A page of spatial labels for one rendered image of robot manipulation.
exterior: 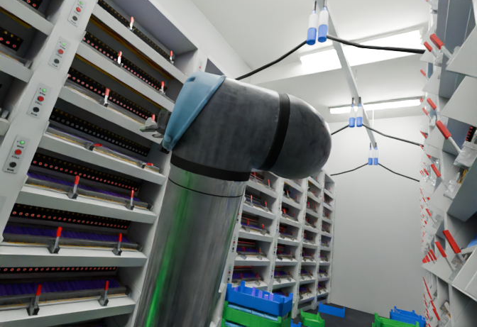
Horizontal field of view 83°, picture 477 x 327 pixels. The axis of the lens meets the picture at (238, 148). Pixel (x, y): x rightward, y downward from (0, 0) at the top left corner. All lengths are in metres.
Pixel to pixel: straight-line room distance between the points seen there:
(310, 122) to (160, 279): 0.28
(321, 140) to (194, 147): 0.17
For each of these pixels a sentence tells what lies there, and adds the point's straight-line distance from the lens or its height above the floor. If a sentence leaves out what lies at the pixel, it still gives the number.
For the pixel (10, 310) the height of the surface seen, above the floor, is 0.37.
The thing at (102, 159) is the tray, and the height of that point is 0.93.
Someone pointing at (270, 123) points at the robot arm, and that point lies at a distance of 0.34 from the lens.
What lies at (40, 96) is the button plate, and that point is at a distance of 1.20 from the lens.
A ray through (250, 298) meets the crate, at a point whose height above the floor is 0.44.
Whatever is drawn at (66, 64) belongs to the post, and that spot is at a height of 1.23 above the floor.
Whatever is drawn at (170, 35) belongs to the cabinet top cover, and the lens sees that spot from 1.79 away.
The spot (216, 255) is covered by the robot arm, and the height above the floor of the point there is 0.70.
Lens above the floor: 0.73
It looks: 17 degrees up
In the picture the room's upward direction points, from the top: 10 degrees clockwise
